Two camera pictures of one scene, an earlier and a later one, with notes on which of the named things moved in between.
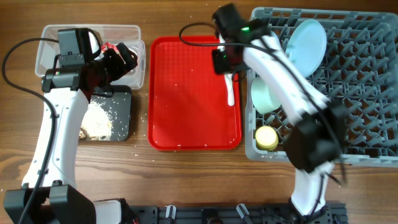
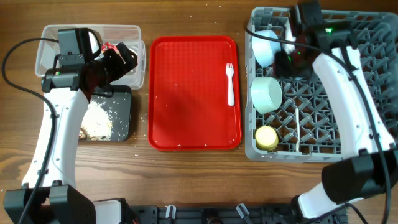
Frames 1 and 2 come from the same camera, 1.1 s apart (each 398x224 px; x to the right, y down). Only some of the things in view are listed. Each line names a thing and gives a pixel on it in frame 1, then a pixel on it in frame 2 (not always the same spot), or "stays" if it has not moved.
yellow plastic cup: (267, 138) stays
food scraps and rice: (97, 124) stays
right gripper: (217, 61) -> (279, 74)
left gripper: (120, 67) stays
